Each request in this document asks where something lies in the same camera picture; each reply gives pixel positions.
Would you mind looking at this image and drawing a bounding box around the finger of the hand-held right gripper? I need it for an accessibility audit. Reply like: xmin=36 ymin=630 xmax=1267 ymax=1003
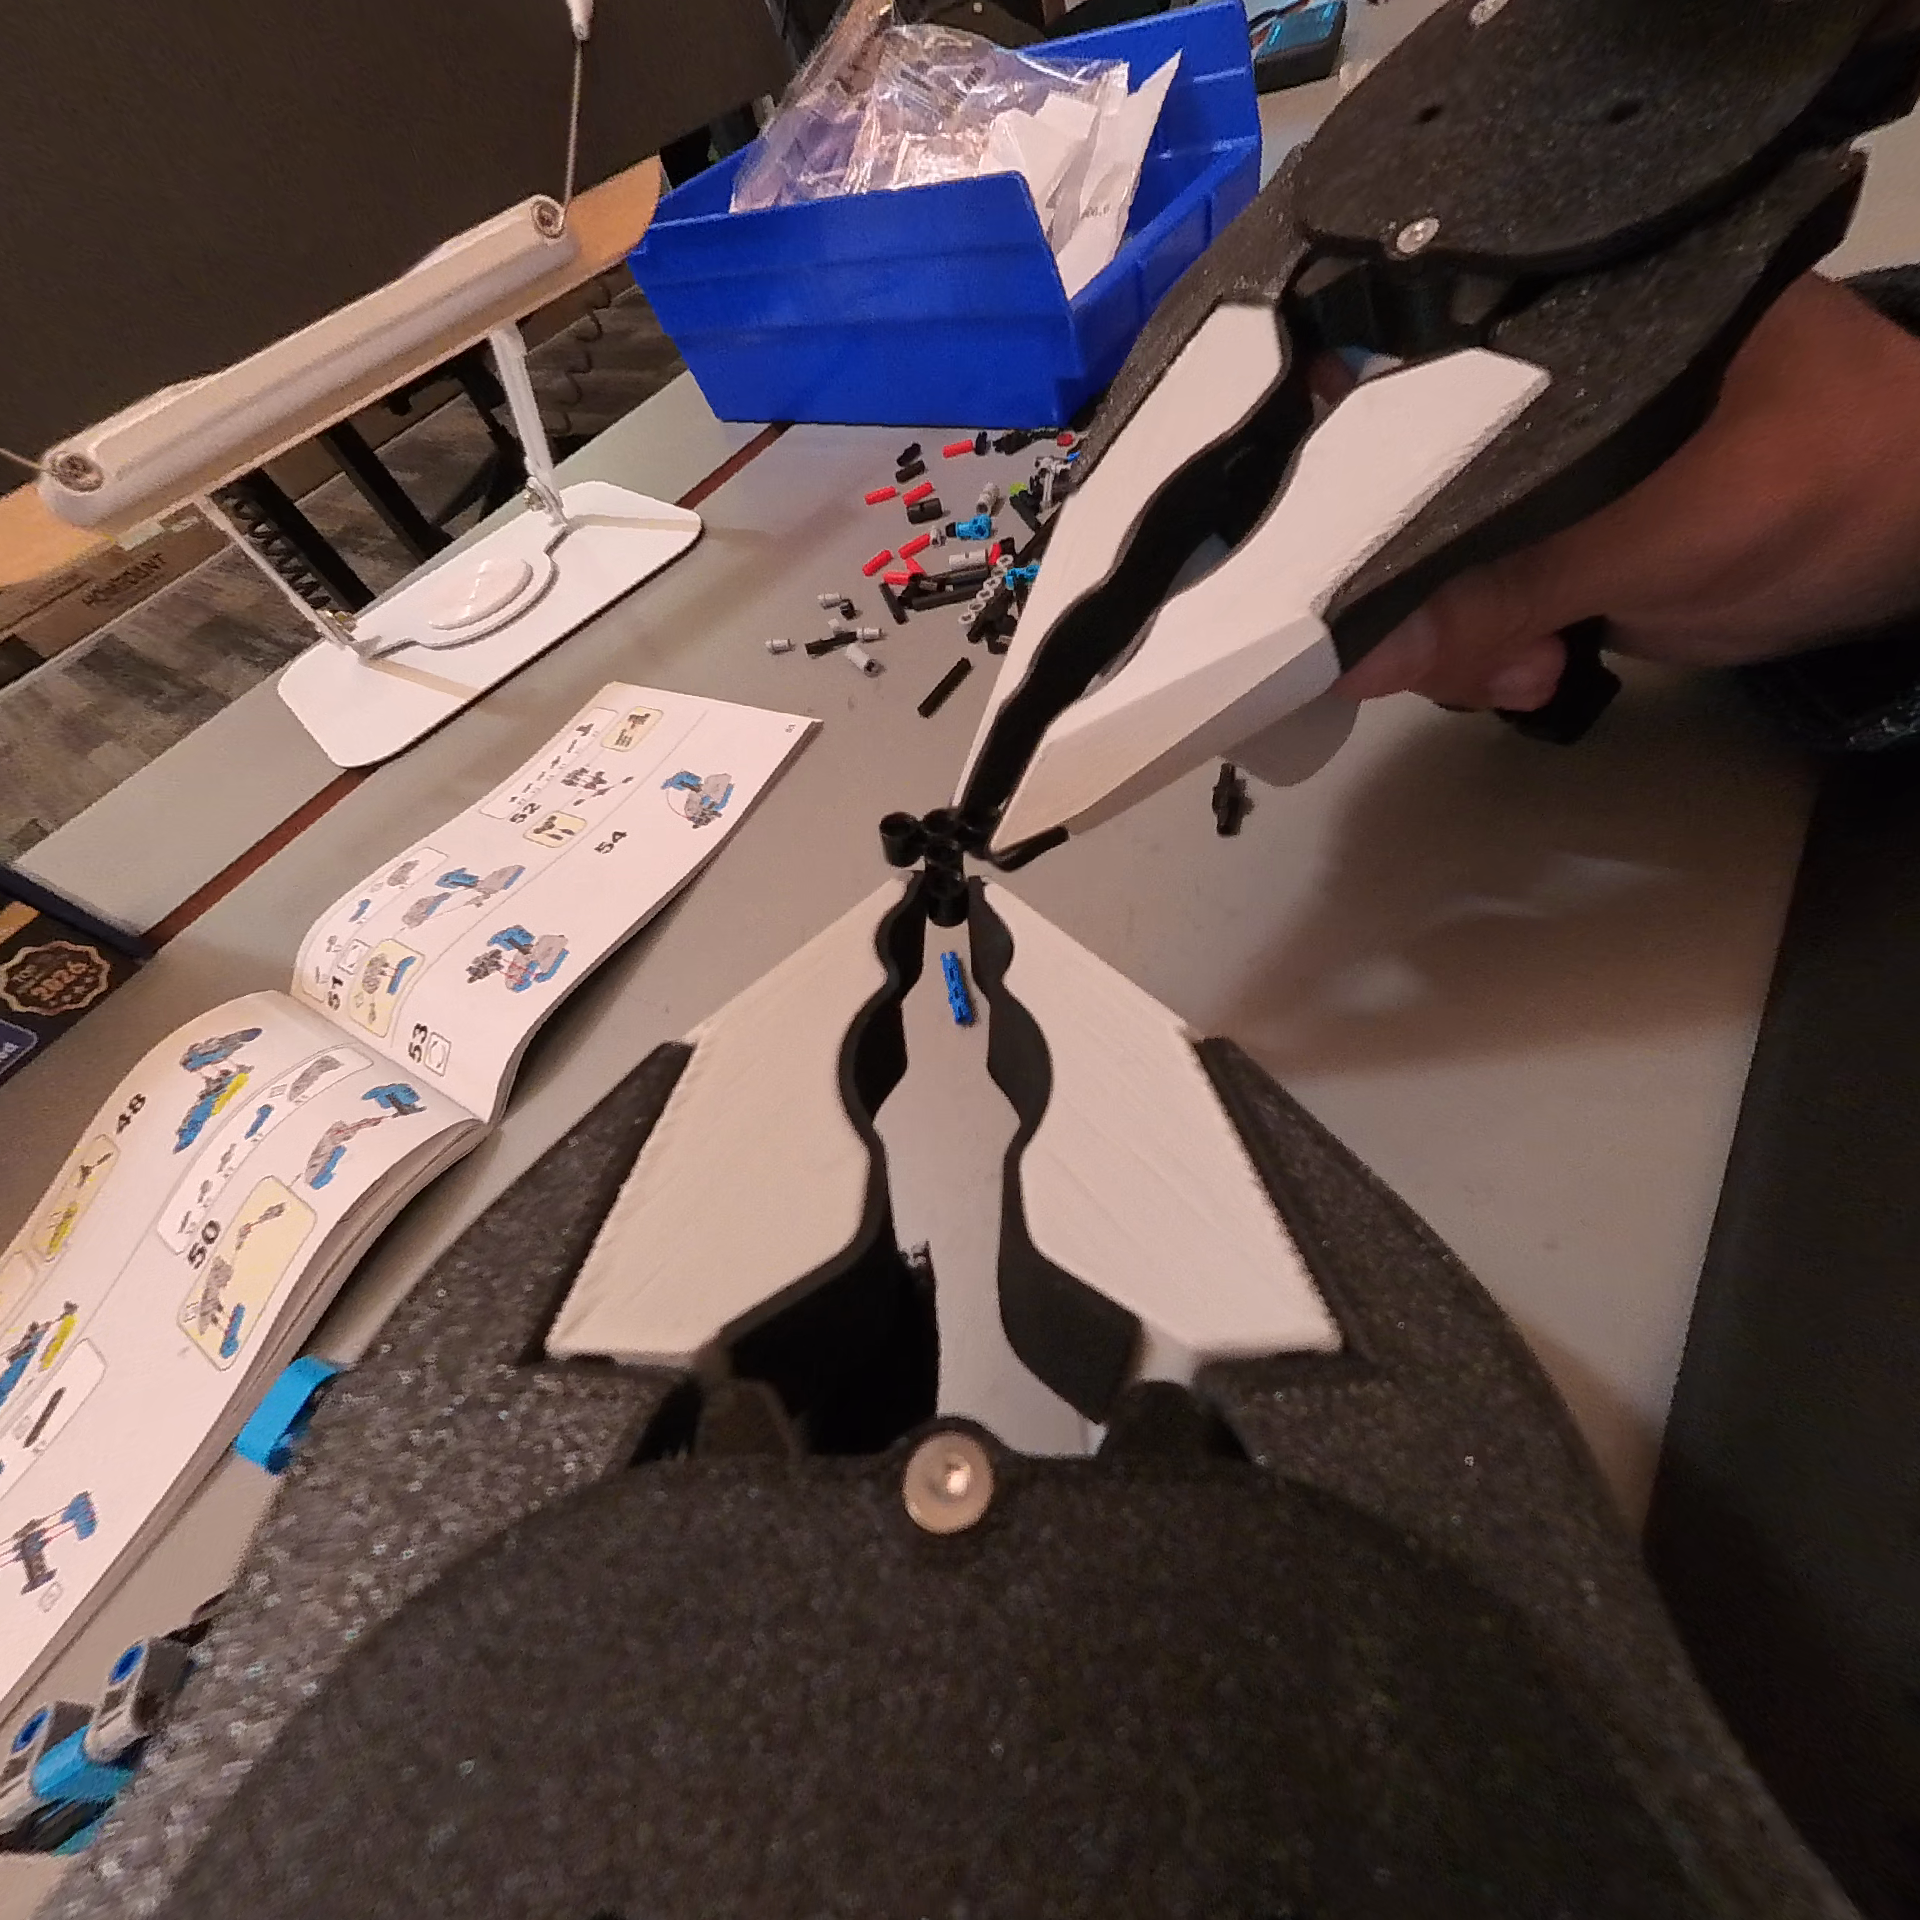
xmin=956 ymin=305 xmax=1300 ymax=824
xmin=989 ymin=351 xmax=1553 ymax=847

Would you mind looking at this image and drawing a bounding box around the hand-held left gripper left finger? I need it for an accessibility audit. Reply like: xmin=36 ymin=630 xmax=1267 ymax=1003
xmin=546 ymin=877 xmax=926 ymax=1374

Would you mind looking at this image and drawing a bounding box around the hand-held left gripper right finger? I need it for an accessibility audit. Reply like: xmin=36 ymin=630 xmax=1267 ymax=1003
xmin=966 ymin=877 xmax=1344 ymax=1428

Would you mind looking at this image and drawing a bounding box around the black T-shaped beam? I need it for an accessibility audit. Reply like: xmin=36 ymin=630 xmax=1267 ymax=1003
xmin=879 ymin=809 xmax=998 ymax=924

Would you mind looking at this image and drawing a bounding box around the person's right forearm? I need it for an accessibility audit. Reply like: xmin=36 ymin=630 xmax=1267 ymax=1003
xmin=1754 ymin=262 xmax=1920 ymax=750

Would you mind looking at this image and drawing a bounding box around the white desk lamp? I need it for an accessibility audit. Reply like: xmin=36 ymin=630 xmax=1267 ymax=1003
xmin=36 ymin=0 xmax=706 ymax=772

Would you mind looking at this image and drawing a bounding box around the person's right hand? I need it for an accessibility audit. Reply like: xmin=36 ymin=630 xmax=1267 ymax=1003
xmin=1340 ymin=275 xmax=1920 ymax=714

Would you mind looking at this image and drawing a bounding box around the pile of small building pieces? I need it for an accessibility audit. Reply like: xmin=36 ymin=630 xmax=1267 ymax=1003
xmin=765 ymin=427 xmax=1088 ymax=719

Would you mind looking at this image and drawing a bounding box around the white paper bag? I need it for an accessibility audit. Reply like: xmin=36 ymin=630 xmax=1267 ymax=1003
xmin=980 ymin=55 xmax=1186 ymax=296

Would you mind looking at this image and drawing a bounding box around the blue plastic bin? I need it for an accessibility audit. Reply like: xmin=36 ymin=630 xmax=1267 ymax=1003
xmin=625 ymin=0 xmax=1262 ymax=430

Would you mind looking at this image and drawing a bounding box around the open instruction booklet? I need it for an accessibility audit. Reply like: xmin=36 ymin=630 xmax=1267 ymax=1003
xmin=0 ymin=685 xmax=825 ymax=1726

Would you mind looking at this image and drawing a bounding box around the crumpled clear plastic bag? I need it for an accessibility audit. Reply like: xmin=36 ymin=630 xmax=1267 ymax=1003
xmin=731 ymin=23 xmax=1132 ymax=211

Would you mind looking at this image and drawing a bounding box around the wooden tabletop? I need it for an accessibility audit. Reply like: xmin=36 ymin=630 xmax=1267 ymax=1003
xmin=0 ymin=159 xmax=664 ymax=592

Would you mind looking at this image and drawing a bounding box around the black perforated panel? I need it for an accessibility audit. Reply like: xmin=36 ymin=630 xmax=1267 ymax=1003
xmin=1643 ymin=750 xmax=1920 ymax=1920

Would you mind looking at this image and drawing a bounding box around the dark blue robot kit box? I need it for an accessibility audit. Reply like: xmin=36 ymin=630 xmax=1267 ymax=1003
xmin=0 ymin=861 xmax=149 ymax=1090

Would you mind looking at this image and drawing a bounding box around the blue and grey toy assembly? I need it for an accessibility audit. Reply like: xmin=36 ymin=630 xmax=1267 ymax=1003
xmin=0 ymin=1348 xmax=347 ymax=1863

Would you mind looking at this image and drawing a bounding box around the brown cardboard box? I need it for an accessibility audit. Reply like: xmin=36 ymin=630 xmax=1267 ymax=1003
xmin=0 ymin=502 xmax=211 ymax=664

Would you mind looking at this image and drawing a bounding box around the dark partition panel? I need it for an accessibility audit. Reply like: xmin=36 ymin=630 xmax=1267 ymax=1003
xmin=0 ymin=0 xmax=796 ymax=496

